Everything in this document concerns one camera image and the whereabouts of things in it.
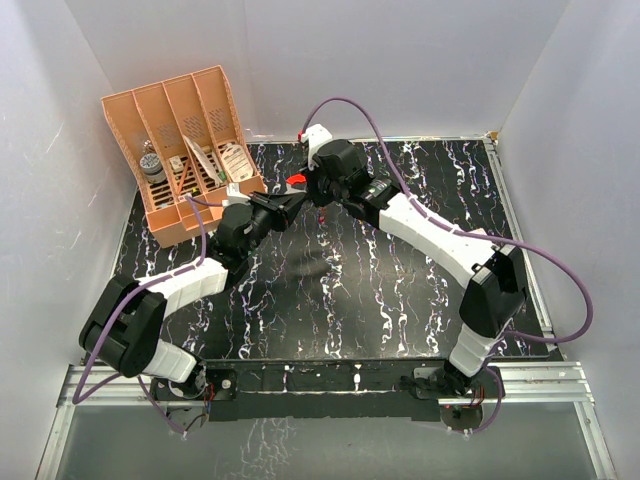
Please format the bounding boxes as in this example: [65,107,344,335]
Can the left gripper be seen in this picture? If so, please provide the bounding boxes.
[241,192,308,259]

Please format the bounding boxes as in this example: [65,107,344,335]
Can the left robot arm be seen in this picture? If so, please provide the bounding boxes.
[79,191,307,399]

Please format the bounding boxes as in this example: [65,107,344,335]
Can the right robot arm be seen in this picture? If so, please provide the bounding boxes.
[301,134,527,397]

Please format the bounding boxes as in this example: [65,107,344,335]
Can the white labelled packet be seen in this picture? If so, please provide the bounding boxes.
[220,142,254,183]

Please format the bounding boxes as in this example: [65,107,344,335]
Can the white paper card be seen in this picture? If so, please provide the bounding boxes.
[183,135,224,187]

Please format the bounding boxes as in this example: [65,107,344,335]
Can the orange pencil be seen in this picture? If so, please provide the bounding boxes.
[177,158,191,197]

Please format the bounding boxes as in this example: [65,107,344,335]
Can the pink desk organizer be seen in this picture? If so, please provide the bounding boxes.
[102,66,265,248]

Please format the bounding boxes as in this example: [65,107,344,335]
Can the grey round jar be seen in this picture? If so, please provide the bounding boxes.
[139,153,166,184]

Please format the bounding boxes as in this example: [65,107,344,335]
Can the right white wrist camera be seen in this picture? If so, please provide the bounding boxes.
[298,124,333,171]

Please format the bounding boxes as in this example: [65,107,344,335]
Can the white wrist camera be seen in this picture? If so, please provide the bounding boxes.
[222,183,250,208]
[298,124,333,171]

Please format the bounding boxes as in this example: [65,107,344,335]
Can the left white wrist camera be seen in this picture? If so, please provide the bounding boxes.
[222,183,250,208]

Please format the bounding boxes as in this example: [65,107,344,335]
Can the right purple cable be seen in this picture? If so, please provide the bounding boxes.
[302,97,594,434]

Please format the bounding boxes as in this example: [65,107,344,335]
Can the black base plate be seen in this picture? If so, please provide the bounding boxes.
[151,359,502,422]

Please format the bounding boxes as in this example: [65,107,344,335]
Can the aluminium frame rail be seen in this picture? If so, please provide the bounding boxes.
[37,360,617,479]

